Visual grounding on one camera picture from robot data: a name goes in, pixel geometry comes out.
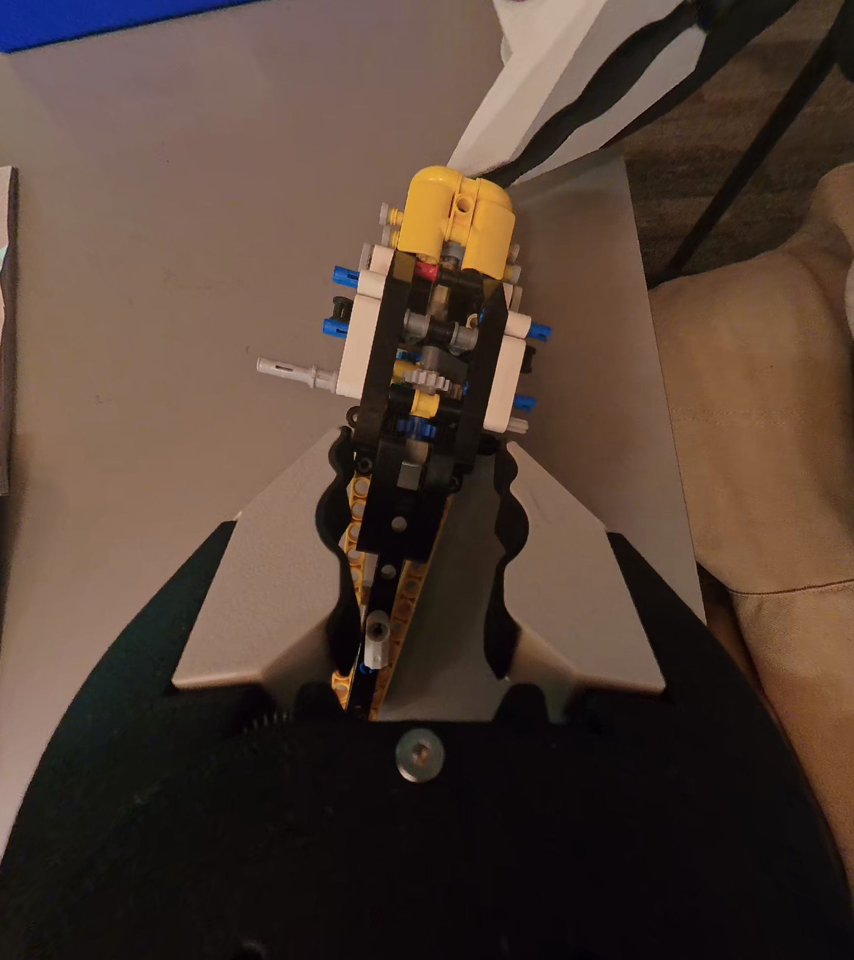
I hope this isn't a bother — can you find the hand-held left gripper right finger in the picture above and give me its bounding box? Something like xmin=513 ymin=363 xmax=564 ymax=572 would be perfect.
xmin=483 ymin=438 xmax=669 ymax=719

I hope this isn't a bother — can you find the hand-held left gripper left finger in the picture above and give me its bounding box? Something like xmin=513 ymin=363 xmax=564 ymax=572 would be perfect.
xmin=170 ymin=426 xmax=359 ymax=702

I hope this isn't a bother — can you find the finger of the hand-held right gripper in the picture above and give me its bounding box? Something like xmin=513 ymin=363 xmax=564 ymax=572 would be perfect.
xmin=445 ymin=0 xmax=707 ymax=185

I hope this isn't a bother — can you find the yellow black lego model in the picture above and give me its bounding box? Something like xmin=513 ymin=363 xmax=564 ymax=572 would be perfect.
xmin=256 ymin=165 xmax=554 ymax=723

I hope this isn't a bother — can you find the blue box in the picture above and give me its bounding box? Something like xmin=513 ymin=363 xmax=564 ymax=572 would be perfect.
xmin=0 ymin=0 xmax=248 ymax=55

